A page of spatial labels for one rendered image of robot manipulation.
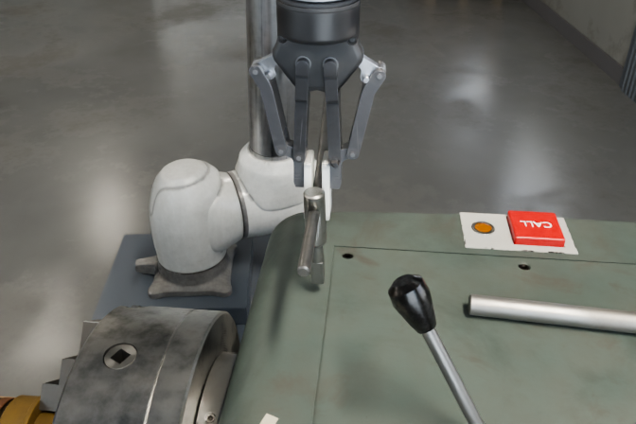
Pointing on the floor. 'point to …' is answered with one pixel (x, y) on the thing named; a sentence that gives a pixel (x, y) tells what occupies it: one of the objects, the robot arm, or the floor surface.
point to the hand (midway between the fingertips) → (318, 185)
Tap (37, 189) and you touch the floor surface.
